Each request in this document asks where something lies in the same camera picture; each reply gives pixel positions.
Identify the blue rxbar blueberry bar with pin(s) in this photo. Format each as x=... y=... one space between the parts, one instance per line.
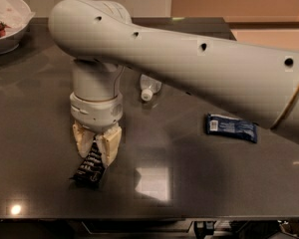
x=231 y=127

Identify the clear plastic water bottle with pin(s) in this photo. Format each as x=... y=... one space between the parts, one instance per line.
x=149 y=87

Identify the white bowl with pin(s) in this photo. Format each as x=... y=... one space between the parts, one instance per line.
x=16 y=14

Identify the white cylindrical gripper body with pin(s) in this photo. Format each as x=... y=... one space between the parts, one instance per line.
x=96 y=113

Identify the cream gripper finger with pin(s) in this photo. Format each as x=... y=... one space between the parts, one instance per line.
x=108 y=144
x=84 y=139

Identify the black rxbar chocolate bar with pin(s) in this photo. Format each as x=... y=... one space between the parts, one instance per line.
x=91 y=170

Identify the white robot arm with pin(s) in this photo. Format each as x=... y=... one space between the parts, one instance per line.
x=260 y=84

